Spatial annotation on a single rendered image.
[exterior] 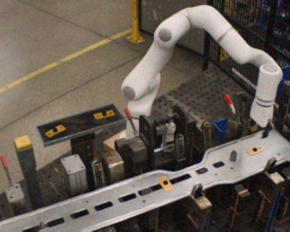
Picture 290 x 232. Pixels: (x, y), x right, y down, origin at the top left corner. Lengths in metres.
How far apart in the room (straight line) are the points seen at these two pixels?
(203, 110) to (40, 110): 1.77
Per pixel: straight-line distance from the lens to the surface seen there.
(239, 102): 2.04
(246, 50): 1.79
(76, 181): 1.78
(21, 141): 1.85
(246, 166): 1.96
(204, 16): 1.79
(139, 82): 2.04
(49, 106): 4.09
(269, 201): 1.93
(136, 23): 4.99
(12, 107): 4.18
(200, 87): 2.99
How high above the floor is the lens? 2.30
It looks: 41 degrees down
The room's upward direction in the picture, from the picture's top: straight up
